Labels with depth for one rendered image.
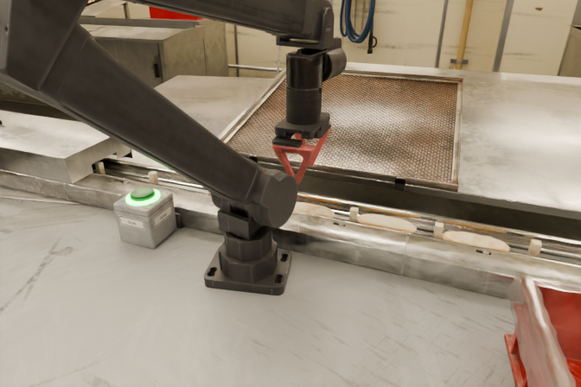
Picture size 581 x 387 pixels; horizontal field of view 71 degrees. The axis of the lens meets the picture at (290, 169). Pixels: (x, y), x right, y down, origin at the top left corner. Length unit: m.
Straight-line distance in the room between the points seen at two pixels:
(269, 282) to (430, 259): 0.24
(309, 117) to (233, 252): 0.23
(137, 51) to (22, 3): 3.21
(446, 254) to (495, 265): 0.07
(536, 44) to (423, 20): 1.00
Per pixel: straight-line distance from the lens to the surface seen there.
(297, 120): 0.64
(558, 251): 0.76
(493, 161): 0.89
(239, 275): 0.60
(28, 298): 0.71
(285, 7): 0.54
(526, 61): 4.12
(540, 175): 0.88
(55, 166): 0.92
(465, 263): 0.65
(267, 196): 0.52
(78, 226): 0.84
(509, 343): 0.59
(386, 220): 0.71
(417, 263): 0.64
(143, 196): 0.71
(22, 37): 0.31
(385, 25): 4.37
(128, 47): 3.56
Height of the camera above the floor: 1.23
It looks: 25 degrees down
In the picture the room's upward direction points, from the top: straight up
